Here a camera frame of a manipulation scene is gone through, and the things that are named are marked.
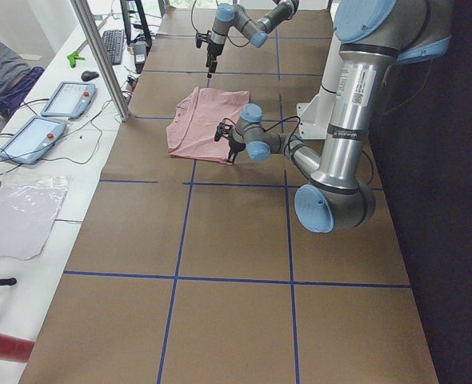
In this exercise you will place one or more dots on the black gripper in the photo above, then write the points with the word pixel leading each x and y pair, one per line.
pixel 234 145
pixel 212 50

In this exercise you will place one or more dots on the pink printed t-shirt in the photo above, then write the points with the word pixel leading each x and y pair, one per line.
pixel 191 133

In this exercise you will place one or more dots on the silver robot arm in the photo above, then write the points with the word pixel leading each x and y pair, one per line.
pixel 256 32
pixel 373 36

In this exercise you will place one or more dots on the upper orange black usb hub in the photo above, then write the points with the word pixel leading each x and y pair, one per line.
pixel 131 83

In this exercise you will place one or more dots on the black keyboard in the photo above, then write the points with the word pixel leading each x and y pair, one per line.
pixel 114 42

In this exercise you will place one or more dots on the black computer mouse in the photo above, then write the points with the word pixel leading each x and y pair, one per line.
pixel 89 75

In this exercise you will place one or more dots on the green clamp tool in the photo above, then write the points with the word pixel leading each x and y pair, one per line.
pixel 73 58

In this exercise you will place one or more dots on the upper blue teach pendant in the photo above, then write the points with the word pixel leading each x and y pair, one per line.
pixel 70 100

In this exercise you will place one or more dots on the blue teach pendant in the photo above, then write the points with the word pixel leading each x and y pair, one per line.
pixel 70 100
pixel 33 140

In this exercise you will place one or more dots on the lower blue teach pendant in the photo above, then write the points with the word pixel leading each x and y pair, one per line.
pixel 33 140

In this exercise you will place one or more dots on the clear plastic bag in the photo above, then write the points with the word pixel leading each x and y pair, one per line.
pixel 29 204

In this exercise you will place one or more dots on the red cylinder bottle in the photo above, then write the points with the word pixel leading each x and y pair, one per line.
pixel 14 349

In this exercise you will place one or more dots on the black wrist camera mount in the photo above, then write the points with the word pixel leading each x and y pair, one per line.
pixel 201 38
pixel 225 129

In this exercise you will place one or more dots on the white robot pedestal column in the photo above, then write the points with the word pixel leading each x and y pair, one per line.
pixel 315 115

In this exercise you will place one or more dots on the aluminium frame post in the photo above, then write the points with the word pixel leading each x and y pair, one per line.
pixel 90 29

